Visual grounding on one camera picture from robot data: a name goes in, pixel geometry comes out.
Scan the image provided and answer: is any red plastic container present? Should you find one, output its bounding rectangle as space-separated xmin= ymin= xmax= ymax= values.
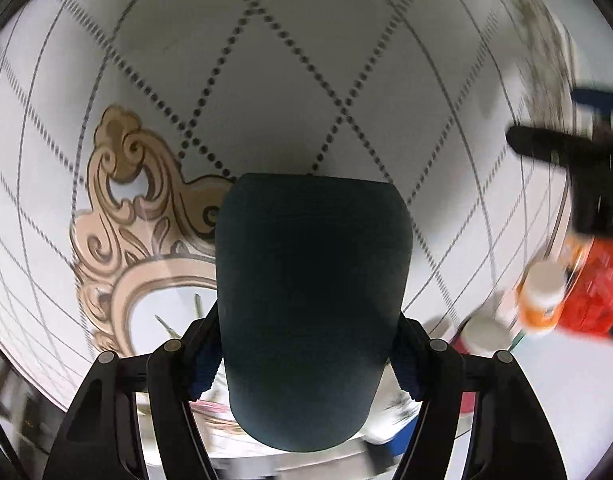
xmin=557 ymin=237 xmax=613 ymax=342

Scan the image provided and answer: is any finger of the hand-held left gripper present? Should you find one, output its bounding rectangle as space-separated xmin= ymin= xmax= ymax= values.
xmin=571 ymin=86 xmax=613 ymax=128
xmin=506 ymin=124 xmax=589 ymax=163

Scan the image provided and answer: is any dark teal cup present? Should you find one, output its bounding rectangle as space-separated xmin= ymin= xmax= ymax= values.
xmin=214 ymin=172 xmax=415 ymax=452

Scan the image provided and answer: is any orange bottle with white cap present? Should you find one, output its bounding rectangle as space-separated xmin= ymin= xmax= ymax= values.
xmin=516 ymin=260 xmax=571 ymax=337

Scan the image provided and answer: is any white quilted-print tablecloth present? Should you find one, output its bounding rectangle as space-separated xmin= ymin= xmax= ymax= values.
xmin=0 ymin=0 xmax=589 ymax=411

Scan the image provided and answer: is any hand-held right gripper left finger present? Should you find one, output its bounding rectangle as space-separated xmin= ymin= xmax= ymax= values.
xmin=41 ymin=302 xmax=227 ymax=480

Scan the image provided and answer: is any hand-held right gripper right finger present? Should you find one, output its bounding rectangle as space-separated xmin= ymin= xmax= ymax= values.
xmin=386 ymin=312 xmax=570 ymax=480

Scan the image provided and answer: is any white-lidded red jar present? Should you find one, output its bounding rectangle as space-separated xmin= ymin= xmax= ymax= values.
xmin=450 ymin=314 xmax=513 ymax=413

